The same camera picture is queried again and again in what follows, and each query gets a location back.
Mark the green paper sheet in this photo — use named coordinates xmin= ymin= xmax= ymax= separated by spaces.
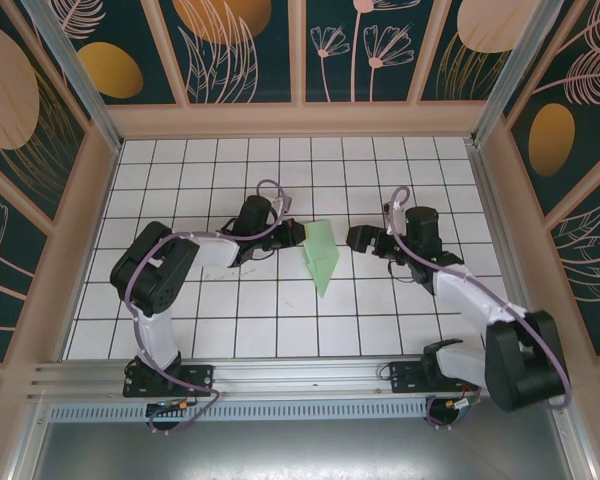
xmin=302 ymin=218 xmax=343 ymax=299

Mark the grey metal sheet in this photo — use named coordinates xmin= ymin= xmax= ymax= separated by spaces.
xmin=27 ymin=418 xmax=579 ymax=480

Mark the aluminium side rail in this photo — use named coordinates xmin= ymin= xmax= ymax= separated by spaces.
xmin=465 ymin=141 xmax=549 ymax=357

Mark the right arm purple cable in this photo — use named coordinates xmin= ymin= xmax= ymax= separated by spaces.
xmin=385 ymin=185 xmax=574 ymax=431

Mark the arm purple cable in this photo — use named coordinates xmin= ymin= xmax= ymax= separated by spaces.
xmin=122 ymin=178 xmax=289 ymax=435
xmin=385 ymin=185 xmax=574 ymax=431

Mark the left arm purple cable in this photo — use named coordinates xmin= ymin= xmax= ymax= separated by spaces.
xmin=122 ymin=178 xmax=289 ymax=435

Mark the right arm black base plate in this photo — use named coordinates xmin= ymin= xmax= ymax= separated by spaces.
xmin=388 ymin=360 xmax=481 ymax=395

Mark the long aluminium mounting rail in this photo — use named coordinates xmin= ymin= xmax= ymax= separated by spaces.
xmin=27 ymin=353 xmax=575 ymax=405

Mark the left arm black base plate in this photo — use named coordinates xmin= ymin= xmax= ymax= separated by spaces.
xmin=122 ymin=363 xmax=216 ymax=399

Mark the aluminium frame post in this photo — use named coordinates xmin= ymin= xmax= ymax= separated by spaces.
xmin=471 ymin=0 xmax=576 ymax=147
xmin=19 ymin=0 xmax=125 ymax=153

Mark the slotted grey cable duct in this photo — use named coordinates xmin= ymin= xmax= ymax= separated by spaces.
xmin=47 ymin=397 xmax=431 ymax=423

